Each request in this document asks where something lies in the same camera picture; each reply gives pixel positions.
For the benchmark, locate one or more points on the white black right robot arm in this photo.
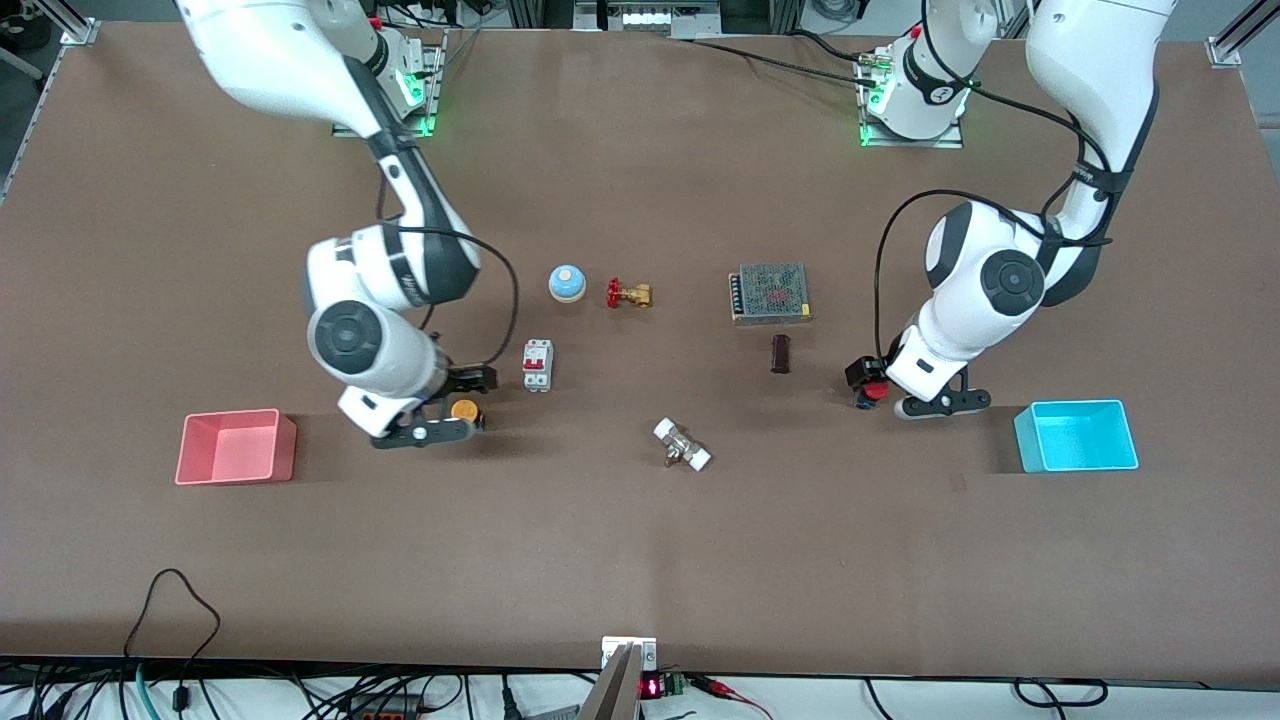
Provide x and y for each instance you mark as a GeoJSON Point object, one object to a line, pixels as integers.
{"type": "Point", "coordinates": [260, 50]}

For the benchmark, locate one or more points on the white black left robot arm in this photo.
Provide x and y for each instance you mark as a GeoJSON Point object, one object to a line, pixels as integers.
{"type": "Point", "coordinates": [1090, 60]}

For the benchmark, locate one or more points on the white red circuit breaker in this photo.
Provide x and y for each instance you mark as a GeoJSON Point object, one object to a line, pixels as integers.
{"type": "Point", "coordinates": [537, 365]}

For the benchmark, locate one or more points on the dark brown block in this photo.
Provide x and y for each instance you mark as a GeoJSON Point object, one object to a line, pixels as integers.
{"type": "Point", "coordinates": [780, 354]}

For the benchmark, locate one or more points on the metal mesh power supply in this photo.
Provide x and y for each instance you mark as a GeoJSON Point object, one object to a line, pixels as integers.
{"type": "Point", "coordinates": [770, 292]}

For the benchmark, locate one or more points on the blue dome bell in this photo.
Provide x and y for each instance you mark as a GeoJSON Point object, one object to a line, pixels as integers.
{"type": "Point", "coordinates": [566, 282]}

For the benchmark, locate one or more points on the cyan plastic box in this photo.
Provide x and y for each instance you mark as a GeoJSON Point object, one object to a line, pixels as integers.
{"type": "Point", "coordinates": [1075, 440]}

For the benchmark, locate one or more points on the pink plastic box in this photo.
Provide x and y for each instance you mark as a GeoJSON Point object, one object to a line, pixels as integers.
{"type": "Point", "coordinates": [235, 445]}

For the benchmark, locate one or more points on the white-capped pipe fitting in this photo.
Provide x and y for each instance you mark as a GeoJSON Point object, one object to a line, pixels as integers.
{"type": "Point", "coordinates": [682, 445]}

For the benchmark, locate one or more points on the red clip lead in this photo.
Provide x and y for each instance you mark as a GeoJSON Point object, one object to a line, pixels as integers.
{"type": "Point", "coordinates": [725, 690]}

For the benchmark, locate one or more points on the red-digit display module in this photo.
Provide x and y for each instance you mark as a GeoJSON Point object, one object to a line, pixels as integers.
{"type": "Point", "coordinates": [650, 687]}

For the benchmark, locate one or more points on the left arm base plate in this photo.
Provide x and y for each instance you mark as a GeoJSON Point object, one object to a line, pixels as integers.
{"type": "Point", "coordinates": [915, 143]}

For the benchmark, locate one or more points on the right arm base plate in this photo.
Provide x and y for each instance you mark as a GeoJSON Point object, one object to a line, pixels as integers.
{"type": "Point", "coordinates": [415, 130]}

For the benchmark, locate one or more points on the silver camera mount bracket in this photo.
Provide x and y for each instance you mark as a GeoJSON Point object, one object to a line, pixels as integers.
{"type": "Point", "coordinates": [615, 690]}

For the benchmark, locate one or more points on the aluminium frame rack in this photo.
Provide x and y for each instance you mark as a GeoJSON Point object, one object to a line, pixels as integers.
{"type": "Point", "coordinates": [650, 18]}

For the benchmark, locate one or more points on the aluminium profile bracket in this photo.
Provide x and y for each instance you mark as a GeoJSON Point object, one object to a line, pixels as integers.
{"type": "Point", "coordinates": [80, 30]}
{"type": "Point", "coordinates": [1225, 50]}

